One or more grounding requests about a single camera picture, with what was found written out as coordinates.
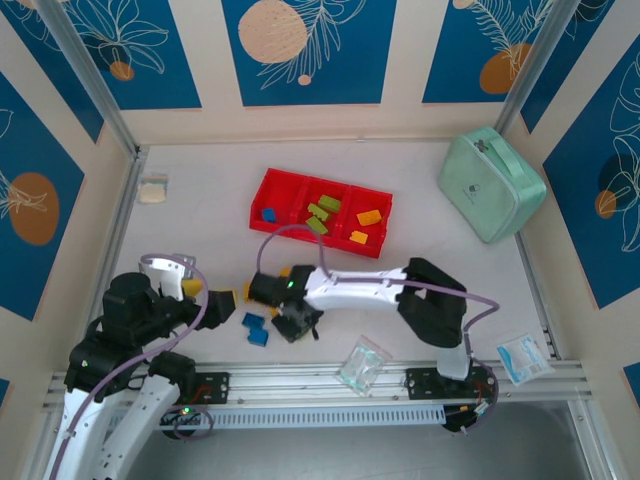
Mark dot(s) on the red three-compartment tray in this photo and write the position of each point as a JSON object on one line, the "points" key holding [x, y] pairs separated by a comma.
{"points": [[280, 195]]}

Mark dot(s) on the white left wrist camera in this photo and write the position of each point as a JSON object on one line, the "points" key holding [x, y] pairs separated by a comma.
{"points": [[167, 272]]}

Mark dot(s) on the blue and white packet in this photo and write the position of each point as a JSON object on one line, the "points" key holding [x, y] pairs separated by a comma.
{"points": [[525, 360]]}

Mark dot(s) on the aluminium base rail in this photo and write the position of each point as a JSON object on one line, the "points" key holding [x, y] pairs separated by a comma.
{"points": [[300, 382]]}

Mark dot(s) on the aluminium frame post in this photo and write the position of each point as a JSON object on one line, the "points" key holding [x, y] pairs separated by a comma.
{"points": [[89, 70], [530, 70]]}

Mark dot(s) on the small bag with beige contents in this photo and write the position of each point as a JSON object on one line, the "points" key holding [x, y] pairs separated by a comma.
{"points": [[153, 192]]}

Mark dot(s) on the mint green zip bag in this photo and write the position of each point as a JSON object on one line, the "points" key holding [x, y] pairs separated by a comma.
{"points": [[490, 185]]}

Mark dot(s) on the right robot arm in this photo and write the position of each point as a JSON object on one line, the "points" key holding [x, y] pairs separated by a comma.
{"points": [[360, 290]]}

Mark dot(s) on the yellow left gripper tag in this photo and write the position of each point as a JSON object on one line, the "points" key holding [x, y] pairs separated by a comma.
{"points": [[192, 287]]}

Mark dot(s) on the base connector board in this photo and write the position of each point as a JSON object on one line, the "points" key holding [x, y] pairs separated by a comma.
{"points": [[462, 422], [182, 412]]}

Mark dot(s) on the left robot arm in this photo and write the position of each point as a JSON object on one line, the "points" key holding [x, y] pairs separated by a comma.
{"points": [[145, 410]]}

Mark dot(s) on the blue lego brick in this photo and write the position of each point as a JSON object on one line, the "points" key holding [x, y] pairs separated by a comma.
{"points": [[259, 337], [269, 215], [251, 320]]}

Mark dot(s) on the clear plastic zip bag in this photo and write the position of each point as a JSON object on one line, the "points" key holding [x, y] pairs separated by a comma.
{"points": [[362, 370]]}

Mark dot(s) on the blue floral wall poster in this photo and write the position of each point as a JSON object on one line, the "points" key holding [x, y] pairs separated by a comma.
{"points": [[590, 225], [350, 75], [67, 92], [565, 65], [30, 150], [150, 75], [450, 60]]}

